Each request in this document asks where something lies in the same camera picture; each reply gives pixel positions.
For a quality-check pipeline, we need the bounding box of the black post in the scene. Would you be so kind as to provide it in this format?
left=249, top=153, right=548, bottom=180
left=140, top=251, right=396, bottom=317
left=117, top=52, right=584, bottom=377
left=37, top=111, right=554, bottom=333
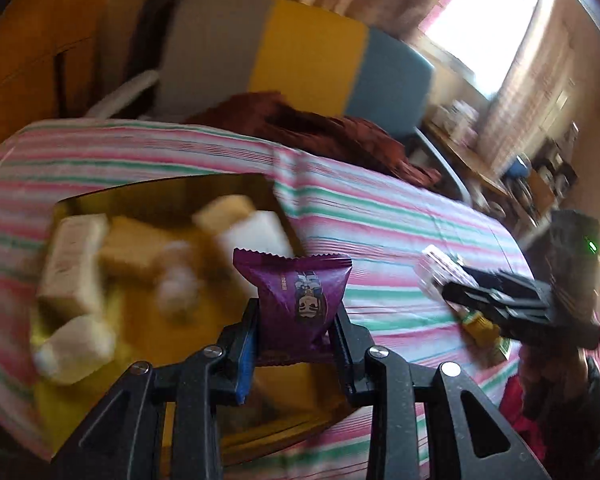
left=125, top=0, right=188, bottom=111

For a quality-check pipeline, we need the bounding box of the wooden shelf unit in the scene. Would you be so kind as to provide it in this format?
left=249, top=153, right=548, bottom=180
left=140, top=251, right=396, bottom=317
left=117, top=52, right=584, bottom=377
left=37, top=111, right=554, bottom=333
left=522, top=122, right=581, bottom=221

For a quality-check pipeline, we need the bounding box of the small white ball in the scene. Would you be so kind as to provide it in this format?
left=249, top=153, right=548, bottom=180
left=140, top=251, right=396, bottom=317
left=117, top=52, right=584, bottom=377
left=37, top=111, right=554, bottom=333
left=157, top=242, right=202, bottom=319

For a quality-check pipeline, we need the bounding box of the clear plastic pack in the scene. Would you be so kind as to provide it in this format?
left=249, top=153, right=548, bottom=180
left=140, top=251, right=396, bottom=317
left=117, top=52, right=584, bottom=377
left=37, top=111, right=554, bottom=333
left=417, top=245, right=467, bottom=302

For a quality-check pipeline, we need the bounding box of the white cardboard box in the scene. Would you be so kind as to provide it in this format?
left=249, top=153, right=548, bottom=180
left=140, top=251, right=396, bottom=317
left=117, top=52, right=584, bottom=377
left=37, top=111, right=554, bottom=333
left=440, top=100, right=479, bottom=130

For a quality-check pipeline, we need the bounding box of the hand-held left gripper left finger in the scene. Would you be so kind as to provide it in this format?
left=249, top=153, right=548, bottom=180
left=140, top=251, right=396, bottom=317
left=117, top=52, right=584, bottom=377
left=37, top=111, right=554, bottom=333
left=55, top=299, right=259, bottom=480

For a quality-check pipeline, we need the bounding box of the red garment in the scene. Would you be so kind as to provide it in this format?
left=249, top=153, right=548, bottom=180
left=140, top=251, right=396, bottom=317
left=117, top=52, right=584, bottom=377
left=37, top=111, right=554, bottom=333
left=499, top=374, right=548, bottom=443

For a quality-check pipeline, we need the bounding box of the golden box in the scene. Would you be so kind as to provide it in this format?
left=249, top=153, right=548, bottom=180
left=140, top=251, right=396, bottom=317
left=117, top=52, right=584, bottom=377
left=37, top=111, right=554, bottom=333
left=30, top=174, right=361, bottom=463

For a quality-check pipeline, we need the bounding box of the beige carton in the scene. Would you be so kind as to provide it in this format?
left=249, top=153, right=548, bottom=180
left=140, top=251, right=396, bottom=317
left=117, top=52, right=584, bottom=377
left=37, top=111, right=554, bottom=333
left=37, top=214, right=109, bottom=319

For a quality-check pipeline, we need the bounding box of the maroon cloth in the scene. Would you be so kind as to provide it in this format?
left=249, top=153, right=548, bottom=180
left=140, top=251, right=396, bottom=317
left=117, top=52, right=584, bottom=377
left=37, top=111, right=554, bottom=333
left=185, top=91, right=441, bottom=191

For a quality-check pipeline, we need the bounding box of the window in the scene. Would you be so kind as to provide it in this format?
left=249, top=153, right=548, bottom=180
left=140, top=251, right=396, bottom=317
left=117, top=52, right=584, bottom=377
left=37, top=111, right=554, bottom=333
left=420, top=0, right=537, bottom=96

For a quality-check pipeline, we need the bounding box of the yellow block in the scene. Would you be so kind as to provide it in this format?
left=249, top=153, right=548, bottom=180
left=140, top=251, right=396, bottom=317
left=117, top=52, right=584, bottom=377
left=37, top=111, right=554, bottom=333
left=100, top=216, right=169, bottom=282

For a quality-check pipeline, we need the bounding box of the purple snack packet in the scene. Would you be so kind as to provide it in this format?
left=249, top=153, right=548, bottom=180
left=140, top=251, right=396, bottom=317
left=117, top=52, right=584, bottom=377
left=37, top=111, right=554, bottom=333
left=232, top=247, right=354, bottom=367

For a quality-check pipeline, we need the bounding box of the grey yellow blue armchair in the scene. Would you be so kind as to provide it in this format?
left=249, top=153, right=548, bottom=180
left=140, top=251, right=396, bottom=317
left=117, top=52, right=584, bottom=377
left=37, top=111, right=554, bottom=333
left=87, top=0, right=473, bottom=206

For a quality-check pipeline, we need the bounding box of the wooden wardrobe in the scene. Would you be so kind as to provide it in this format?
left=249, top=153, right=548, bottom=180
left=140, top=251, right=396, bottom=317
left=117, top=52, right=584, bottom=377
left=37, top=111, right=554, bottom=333
left=0, top=0, right=116, bottom=156

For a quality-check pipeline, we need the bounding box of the blue bag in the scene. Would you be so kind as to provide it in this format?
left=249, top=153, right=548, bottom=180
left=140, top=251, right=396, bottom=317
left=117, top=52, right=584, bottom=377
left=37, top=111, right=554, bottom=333
left=505, top=157, right=532, bottom=182

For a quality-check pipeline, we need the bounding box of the white rectangular block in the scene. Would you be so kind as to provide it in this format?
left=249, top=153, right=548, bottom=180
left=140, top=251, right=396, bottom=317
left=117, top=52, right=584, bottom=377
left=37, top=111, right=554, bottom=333
left=215, top=210, right=294, bottom=262

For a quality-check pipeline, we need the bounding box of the person's right hand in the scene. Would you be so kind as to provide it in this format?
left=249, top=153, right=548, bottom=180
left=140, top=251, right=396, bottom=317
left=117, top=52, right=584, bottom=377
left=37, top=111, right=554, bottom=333
left=522, top=345, right=600, bottom=418

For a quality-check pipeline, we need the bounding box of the white bun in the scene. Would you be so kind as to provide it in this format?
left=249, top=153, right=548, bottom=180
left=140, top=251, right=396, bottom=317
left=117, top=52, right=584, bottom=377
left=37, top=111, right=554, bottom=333
left=34, top=316, right=117, bottom=387

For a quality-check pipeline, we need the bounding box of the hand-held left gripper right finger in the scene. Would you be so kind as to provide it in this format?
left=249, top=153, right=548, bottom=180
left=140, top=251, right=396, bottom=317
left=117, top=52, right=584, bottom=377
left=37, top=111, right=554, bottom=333
left=332, top=310, right=551, bottom=480

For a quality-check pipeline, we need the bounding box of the patterned pink curtain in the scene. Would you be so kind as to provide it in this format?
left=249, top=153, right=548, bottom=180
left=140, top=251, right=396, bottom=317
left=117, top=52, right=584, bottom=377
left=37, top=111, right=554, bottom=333
left=480, top=0, right=576, bottom=161

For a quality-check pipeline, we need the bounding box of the pale yellow bar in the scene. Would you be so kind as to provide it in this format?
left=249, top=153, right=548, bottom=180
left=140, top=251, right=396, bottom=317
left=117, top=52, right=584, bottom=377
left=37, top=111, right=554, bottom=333
left=192, top=195, right=256, bottom=234

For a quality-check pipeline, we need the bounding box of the wooden side desk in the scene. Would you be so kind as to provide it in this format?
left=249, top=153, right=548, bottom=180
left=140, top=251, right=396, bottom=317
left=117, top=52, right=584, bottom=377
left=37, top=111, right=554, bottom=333
left=425, top=120, right=511, bottom=201

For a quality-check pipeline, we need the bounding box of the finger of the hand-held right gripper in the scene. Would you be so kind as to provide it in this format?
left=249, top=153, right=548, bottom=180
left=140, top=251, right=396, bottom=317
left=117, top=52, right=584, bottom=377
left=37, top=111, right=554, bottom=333
left=442, top=282, right=561, bottom=343
left=452, top=265, right=553, bottom=306

